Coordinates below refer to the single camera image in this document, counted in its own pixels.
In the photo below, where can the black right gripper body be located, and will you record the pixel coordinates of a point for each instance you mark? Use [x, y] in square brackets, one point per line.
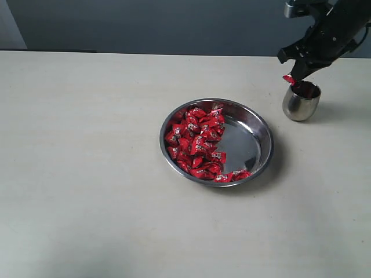
[332, 34]

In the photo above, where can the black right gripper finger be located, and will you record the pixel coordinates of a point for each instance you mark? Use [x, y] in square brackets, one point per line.
[312, 68]
[299, 70]

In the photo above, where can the red candy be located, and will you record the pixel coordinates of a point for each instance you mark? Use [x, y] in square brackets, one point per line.
[197, 146]
[208, 171]
[216, 117]
[199, 114]
[291, 80]
[172, 138]
[180, 130]
[218, 157]
[223, 178]
[240, 175]

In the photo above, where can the stainless steel cup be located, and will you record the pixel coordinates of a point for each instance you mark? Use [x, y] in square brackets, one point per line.
[301, 100]

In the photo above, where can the round stainless steel plate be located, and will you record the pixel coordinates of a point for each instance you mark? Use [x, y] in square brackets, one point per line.
[247, 140]

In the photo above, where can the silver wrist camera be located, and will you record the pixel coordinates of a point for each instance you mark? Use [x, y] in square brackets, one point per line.
[300, 8]

